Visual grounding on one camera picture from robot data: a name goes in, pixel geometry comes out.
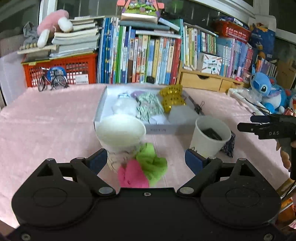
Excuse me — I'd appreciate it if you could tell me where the dark blue patterned pouch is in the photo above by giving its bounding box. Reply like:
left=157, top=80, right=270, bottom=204
left=221, top=132, right=236, bottom=158

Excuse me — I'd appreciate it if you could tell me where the pink scrunchie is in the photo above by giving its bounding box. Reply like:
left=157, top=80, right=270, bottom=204
left=117, top=159, right=149, bottom=188

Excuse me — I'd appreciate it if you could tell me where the green scrunchie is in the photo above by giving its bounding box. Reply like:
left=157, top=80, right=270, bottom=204
left=135, top=143, right=168, bottom=187

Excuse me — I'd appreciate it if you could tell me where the green white patterned cloth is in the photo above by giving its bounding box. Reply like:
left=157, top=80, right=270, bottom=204
left=136, top=92, right=164, bottom=122

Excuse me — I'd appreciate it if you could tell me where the light blue face mask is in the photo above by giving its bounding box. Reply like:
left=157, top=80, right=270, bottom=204
left=118, top=92, right=131, bottom=98

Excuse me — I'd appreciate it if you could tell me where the purple soft scrunchie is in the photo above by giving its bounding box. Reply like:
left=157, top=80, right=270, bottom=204
left=130, top=90, right=145, bottom=99

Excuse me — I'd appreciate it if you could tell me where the white cotton fluff ball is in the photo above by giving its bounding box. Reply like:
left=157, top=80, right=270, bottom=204
left=112, top=97, right=138, bottom=116

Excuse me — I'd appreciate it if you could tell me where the person's right hand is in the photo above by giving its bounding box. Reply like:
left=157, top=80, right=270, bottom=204
left=276, top=142, right=291, bottom=170

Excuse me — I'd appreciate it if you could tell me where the blue Stitch plush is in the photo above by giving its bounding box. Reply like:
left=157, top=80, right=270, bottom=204
left=250, top=65, right=287, bottom=114

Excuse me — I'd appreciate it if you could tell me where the plain white paper cup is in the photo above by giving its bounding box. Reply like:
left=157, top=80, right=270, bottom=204
left=190, top=115, right=232, bottom=158

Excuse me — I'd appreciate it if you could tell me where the drawn-on paper cup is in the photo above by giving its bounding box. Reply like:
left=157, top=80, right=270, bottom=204
left=94, top=114, right=147, bottom=173

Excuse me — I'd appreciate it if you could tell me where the black binder clip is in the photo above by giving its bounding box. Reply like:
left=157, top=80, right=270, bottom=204
left=188, top=96, right=205, bottom=115

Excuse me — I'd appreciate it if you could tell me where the pink tablecloth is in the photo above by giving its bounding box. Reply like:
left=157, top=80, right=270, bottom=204
left=1, top=84, right=290, bottom=227

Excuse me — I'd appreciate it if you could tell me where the grey cardboard box tray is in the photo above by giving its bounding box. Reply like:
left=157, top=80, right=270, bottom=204
left=94, top=84, right=199, bottom=135

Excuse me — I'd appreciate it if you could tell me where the right row of books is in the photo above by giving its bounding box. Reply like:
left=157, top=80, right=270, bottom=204
left=215, top=37, right=278, bottom=78

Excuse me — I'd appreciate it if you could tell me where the wooden drawer organizer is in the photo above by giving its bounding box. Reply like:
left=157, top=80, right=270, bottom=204
left=176, top=62, right=244, bottom=93

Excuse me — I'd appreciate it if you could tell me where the white patterned box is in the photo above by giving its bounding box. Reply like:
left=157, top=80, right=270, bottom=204
left=197, top=53, right=222, bottom=75

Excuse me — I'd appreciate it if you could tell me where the miniature black bicycle model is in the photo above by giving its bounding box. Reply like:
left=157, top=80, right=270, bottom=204
left=37, top=66, right=68, bottom=92

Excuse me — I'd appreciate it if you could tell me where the red plastic crate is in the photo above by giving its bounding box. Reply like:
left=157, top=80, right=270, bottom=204
left=22, top=52, right=97, bottom=87

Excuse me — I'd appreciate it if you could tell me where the small red basket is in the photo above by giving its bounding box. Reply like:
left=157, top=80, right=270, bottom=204
left=214, top=20, right=251, bottom=43

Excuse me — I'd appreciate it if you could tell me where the translucent plastic bin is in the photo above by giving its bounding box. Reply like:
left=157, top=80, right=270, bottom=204
left=1, top=52, right=27, bottom=105

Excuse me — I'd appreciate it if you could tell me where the row of upright books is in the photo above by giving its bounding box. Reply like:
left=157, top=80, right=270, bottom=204
left=96, top=16, right=218, bottom=85

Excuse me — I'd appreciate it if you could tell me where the stack of lying books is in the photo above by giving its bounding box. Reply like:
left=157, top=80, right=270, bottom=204
left=17, top=16, right=105, bottom=60

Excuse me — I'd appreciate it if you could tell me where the pink white plush toy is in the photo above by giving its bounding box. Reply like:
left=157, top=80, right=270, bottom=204
left=37, top=9, right=73, bottom=48

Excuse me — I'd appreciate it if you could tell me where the pink triangular toy house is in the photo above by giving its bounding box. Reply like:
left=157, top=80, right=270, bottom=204
left=117, top=0, right=165, bottom=24

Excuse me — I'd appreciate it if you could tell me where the white tube with cable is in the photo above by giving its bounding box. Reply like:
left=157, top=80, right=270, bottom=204
left=227, top=87, right=271, bottom=115

